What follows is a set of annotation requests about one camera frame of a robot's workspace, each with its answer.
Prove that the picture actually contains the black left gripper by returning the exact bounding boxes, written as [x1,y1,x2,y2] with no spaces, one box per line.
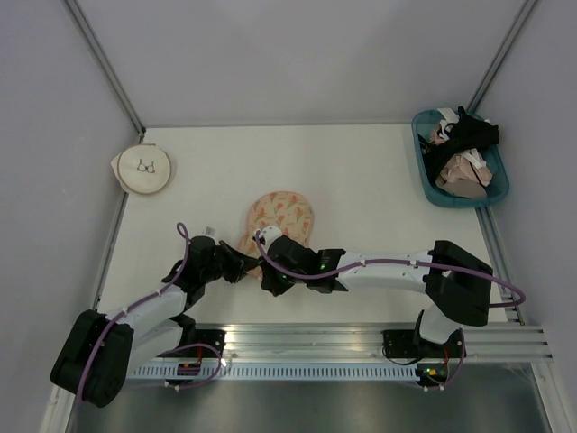
[201,240,259,284]

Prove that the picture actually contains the peach tulip mesh laundry bag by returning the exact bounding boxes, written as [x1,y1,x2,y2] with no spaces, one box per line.
[236,191,315,258]

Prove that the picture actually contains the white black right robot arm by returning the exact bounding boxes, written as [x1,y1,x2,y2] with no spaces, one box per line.
[253,227,492,360]

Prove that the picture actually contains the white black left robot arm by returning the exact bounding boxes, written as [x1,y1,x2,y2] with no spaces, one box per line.
[50,235,259,408]

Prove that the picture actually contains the round cream bra wash bag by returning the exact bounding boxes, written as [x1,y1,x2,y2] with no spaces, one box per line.
[111,143,173,196]

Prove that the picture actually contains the beige bra in basket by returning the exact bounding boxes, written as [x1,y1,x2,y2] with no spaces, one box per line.
[422,107,492,199]

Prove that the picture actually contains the black bra in basket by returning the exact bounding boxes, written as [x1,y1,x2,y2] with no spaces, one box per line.
[412,106,499,184]

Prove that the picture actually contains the teal plastic basket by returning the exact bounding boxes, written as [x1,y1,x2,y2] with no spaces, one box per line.
[411,106,509,208]

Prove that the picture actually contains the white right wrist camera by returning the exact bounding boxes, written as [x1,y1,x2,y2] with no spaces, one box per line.
[253,226,283,247]

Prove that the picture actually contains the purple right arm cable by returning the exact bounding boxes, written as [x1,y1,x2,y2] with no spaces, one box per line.
[254,229,527,392]

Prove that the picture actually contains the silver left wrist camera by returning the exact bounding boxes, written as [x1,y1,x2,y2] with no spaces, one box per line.
[203,226,216,238]

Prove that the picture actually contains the aluminium front table rail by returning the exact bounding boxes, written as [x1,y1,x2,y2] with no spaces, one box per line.
[197,322,553,363]

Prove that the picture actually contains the white slotted cable duct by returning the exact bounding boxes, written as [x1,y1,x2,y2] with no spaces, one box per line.
[127,361,418,382]

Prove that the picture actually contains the left side table rail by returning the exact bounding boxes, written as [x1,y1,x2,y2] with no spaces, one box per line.
[91,191,128,309]

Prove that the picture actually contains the left aluminium frame post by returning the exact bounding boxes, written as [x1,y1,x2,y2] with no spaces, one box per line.
[62,0,146,140]

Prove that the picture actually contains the aluminium frame post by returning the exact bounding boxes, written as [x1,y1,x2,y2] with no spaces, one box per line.
[467,0,540,113]
[62,0,146,140]

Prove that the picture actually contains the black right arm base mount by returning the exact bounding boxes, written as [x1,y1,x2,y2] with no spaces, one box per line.
[381,310,467,392]

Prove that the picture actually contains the right side table rail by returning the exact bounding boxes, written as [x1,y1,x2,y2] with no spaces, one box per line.
[475,207,526,326]

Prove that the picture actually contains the right aluminium frame post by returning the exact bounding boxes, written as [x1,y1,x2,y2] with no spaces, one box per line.
[467,0,540,113]

